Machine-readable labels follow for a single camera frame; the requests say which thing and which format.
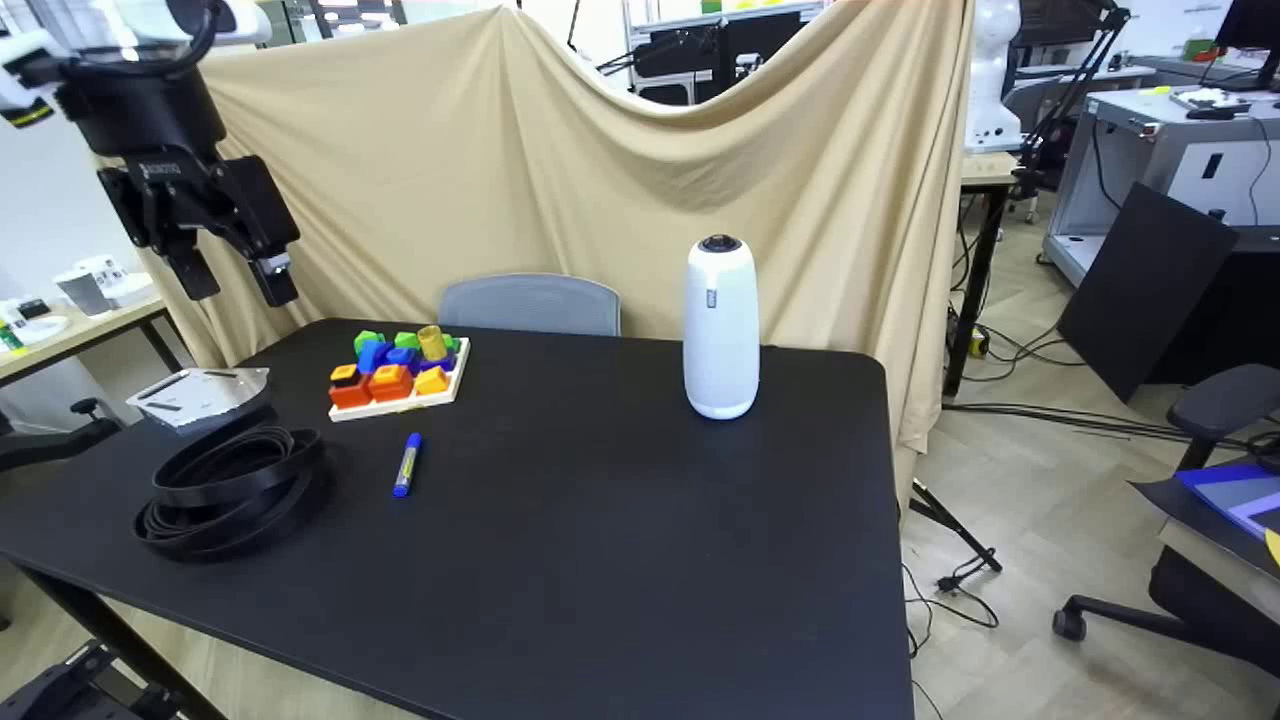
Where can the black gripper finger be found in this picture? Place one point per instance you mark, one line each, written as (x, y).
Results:
(192, 278)
(272, 274)

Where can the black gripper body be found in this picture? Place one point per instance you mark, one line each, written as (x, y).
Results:
(169, 198)

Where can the blue marker pen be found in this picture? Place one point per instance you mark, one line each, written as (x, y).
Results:
(406, 469)

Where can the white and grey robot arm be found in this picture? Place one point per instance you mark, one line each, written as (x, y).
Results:
(158, 138)

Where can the silver metal plate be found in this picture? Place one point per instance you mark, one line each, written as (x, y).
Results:
(198, 398)

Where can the colourful shape sorter toy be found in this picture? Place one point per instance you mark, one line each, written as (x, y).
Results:
(398, 375)

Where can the beige cloth backdrop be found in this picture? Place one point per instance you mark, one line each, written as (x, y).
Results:
(481, 144)

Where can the coiled black belt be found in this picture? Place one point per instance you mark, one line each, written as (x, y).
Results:
(234, 492)

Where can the grey chair back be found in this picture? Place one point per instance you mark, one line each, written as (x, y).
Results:
(533, 304)

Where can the white cylindrical speaker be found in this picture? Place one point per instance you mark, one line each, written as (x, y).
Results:
(720, 331)

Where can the wooden side table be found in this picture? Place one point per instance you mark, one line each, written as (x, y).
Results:
(984, 178)

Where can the black panel board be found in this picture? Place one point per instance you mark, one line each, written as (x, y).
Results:
(1141, 286)

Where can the white cabinet desk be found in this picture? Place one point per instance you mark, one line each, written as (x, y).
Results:
(1199, 144)

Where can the black office chair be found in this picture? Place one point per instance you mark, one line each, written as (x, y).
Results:
(1215, 582)

